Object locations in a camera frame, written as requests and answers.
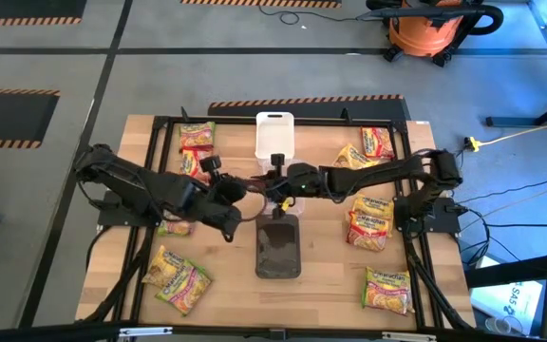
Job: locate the clear plastic bin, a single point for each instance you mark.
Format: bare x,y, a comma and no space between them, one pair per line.
298,208

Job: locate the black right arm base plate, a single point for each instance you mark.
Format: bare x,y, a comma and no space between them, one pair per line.
447,221

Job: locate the dark grey plastic bin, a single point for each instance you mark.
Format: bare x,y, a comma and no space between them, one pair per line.
278,252

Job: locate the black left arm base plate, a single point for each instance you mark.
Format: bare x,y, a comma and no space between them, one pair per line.
112,218

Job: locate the black hazard-striped floor mat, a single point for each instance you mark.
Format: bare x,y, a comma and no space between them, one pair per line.
17,8
254,4
3,119
311,109

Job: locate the orange shop vacuum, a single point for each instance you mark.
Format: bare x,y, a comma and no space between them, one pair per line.
420,35

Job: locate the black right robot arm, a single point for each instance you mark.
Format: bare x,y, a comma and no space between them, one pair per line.
373,173

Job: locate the green Maruchan noodle pack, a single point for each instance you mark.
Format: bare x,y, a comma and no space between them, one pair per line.
197,137
387,292
175,229
185,290

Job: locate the red Maruchan noodle pack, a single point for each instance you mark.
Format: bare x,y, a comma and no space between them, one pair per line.
367,235
377,142
190,164

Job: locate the black aluminium table frame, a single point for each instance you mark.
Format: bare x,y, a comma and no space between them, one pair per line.
231,332

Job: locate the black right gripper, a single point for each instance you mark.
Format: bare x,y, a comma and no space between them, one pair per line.
304,180

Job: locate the black desk bar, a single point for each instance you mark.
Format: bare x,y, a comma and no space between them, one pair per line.
515,271

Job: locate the white plastic bin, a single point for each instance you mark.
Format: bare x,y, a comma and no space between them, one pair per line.
275,135

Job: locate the clear plastic cup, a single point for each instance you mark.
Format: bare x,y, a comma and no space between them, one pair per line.
497,326

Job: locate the white printed sheet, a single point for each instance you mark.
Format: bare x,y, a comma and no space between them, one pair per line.
515,299

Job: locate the silver metal bracket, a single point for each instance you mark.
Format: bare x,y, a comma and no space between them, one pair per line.
145,331
409,336

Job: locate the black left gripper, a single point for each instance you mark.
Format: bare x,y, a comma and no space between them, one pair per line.
216,209

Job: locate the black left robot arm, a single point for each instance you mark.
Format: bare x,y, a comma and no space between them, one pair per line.
136,183

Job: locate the black desk leg frame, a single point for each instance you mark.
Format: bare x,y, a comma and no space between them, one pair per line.
511,122

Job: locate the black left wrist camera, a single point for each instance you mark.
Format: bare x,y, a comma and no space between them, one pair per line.
211,164

